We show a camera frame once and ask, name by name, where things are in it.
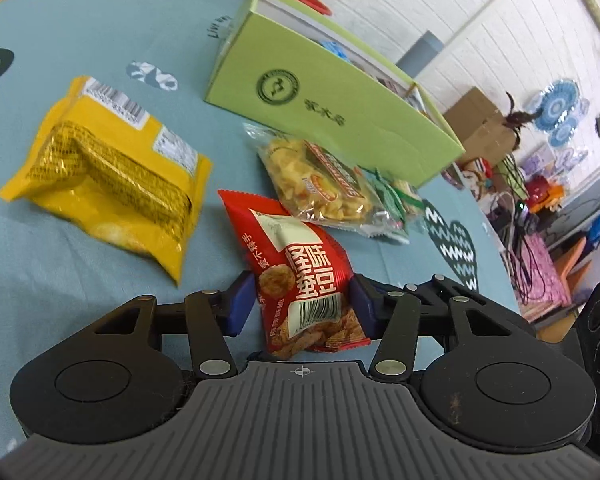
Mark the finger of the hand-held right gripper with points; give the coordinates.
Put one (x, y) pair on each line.
(430, 288)

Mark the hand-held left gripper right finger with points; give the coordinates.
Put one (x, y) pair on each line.
(361, 307)

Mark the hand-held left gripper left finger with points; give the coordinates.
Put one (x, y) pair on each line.
(240, 306)

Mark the red snack packet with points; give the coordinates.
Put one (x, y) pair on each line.
(290, 270)

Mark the clear yellow snack packet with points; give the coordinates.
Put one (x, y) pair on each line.
(305, 182)

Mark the green cardboard box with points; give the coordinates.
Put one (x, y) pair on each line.
(330, 110)

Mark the green snack packet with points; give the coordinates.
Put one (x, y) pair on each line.
(394, 195)

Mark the pink patterned cloth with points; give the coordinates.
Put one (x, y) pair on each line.
(542, 270)

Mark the plush toy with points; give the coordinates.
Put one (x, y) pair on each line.
(477, 172)

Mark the green black mesh bag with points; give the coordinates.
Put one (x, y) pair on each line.
(507, 175)

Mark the red plastic toy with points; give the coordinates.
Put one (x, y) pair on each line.
(537, 192)

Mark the orange chair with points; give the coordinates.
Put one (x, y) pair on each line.
(575, 265)

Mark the brown cardboard box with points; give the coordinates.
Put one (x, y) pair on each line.
(480, 125)

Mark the large yellow snack bag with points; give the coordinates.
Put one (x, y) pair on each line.
(105, 175)

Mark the teal printed tablecloth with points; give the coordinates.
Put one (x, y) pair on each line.
(55, 270)

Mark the grey cylindrical container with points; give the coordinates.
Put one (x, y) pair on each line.
(420, 55)

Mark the blue white snack packet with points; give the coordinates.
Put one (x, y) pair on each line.
(337, 51)

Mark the blue patterned wall decoration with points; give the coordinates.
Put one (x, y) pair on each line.
(560, 110)

